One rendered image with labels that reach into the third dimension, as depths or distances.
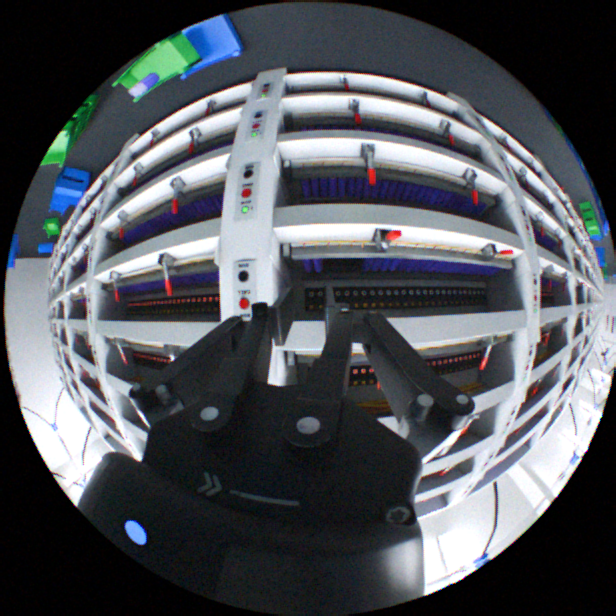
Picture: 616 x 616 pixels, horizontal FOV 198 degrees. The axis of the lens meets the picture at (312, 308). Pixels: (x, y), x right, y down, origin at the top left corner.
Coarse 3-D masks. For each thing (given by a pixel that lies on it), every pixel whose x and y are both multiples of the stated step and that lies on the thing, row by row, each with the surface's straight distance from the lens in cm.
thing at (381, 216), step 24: (288, 216) 34; (312, 216) 34; (336, 216) 34; (360, 216) 34; (384, 216) 35; (408, 216) 37; (432, 216) 40; (456, 216) 44; (288, 240) 37; (312, 240) 37; (408, 240) 39; (432, 240) 41; (456, 240) 43; (480, 240) 46; (504, 240) 53; (288, 264) 39; (528, 264) 61
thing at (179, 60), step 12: (180, 36) 73; (156, 48) 82; (168, 48) 79; (180, 48) 70; (192, 48) 73; (144, 60) 88; (156, 60) 84; (168, 60) 81; (180, 60) 78; (192, 60) 71; (132, 72) 95; (144, 72) 91; (156, 72) 88; (168, 72) 85; (180, 72) 70; (132, 84) 95; (156, 84) 88
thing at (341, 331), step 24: (336, 312) 14; (336, 336) 10; (336, 360) 7; (312, 384) 6; (336, 384) 6; (312, 408) 5; (336, 408) 5; (288, 432) 5; (312, 432) 5; (336, 432) 5; (312, 456) 5
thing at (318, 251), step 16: (352, 240) 36; (304, 256) 37; (320, 256) 37; (336, 256) 37; (352, 256) 38; (368, 256) 38; (384, 256) 39; (400, 256) 40; (416, 256) 41; (432, 256) 42; (448, 256) 44; (464, 256) 47; (480, 256) 51
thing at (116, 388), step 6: (108, 378) 86; (114, 378) 81; (138, 378) 86; (144, 378) 88; (108, 384) 87; (114, 384) 82; (120, 384) 77; (126, 384) 72; (132, 384) 88; (108, 390) 89; (114, 390) 90; (120, 390) 78; (126, 390) 73; (114, 396) 91; (120, 396) 92
